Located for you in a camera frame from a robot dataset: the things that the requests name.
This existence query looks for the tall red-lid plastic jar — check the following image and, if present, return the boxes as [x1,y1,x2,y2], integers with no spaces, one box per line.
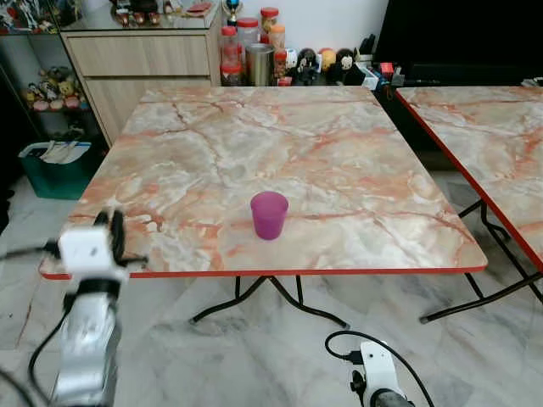
[220,25,242,86]

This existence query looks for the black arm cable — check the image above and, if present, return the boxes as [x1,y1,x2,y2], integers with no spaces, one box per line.
[325,330,435,407]
[0,242,73,407]

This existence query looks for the stainless steel canister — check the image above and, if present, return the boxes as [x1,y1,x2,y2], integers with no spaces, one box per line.
[246,42,275,87]

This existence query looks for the black plush figurine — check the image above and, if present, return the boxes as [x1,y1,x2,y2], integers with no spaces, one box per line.
[333,48,356,85]
[296,48,321,86]

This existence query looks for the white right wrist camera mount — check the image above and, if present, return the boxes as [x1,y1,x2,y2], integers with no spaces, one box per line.
[355,340,399,396]

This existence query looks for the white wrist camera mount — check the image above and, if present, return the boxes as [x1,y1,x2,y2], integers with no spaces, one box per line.
[355,340,399,396]
[57,224,128,282]

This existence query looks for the white papers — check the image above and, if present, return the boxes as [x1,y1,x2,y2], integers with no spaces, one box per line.
[38,140,91,164]

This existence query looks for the yellow plush figurine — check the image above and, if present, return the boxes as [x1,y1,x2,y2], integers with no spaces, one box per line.
[319,47,337,72]

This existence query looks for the brown plush bear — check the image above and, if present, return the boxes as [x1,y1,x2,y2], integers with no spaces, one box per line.
[47,66,79,99]

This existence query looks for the purple plastic cup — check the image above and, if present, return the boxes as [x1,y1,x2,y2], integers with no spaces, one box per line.
[250,191,289,241]

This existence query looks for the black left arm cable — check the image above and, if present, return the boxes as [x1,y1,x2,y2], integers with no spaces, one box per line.
[0,242,73,407]

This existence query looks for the green plastic bin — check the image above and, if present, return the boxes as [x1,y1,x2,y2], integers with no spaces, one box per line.
[19,140,108,201]

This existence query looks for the glass display shelf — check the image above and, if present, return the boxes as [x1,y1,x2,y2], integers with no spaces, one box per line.
[0,0,111,142]

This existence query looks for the black television screen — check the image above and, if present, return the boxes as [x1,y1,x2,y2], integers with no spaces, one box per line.
[373,0,543,86]

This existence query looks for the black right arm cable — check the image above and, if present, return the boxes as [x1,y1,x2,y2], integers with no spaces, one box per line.
[325,330,435,407]

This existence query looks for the light wooden drawer cabinet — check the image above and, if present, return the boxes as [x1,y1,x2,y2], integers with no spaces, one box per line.
[61,7,227,145]

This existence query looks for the clear red-lid plastic jar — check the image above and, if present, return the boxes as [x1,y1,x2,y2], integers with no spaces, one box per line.
[237,17,261,48]

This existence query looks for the red-lid jar orange contents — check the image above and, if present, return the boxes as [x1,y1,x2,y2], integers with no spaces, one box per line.
[260,7,280,35]

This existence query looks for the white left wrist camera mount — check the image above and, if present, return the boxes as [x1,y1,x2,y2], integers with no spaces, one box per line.
[57,224,128,282]

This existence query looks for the marble-pattern folding table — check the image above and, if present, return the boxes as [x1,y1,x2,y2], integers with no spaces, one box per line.
[38,85,490,330]
[395,85,543,324]

